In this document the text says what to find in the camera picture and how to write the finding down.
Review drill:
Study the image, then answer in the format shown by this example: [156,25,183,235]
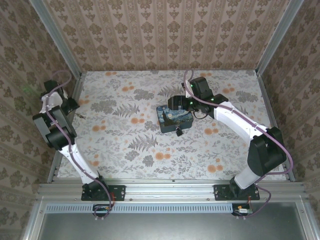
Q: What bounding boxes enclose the grey metal sheet panel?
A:
[22,202,320,240]

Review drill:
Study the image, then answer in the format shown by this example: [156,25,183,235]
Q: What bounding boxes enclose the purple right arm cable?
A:
[183,69,295,220]

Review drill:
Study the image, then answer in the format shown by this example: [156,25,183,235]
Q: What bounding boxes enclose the aluminium corner post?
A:
[29,0,83,77]
[256,0,305,76]

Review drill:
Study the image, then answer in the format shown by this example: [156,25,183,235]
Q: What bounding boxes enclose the floral patterned tablecloth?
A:
[56,69,288,181]

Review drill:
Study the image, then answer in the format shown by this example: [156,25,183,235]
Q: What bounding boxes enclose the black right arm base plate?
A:
[214,184,261,202]

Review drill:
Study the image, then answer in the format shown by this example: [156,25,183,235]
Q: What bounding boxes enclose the slotted grey cable duct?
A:
[46,202,235,214]

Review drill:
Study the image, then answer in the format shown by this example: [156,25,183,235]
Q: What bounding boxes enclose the horizontal aluminium frame rail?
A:
[37,181,307,201]

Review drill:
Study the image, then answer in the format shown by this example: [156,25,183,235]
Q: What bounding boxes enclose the small connector circuit board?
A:
[92,203,113,218]
[231,202,254,217]

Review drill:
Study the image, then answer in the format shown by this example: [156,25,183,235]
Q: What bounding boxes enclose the starry night painted tin box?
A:
[156,104,195,134]

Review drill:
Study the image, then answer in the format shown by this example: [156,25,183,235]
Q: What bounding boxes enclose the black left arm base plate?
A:
[81,184,126,202]

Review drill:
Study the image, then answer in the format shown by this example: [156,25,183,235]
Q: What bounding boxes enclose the lower aluminium frame rail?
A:
[296,199,319,240]
[21,197,48,240]

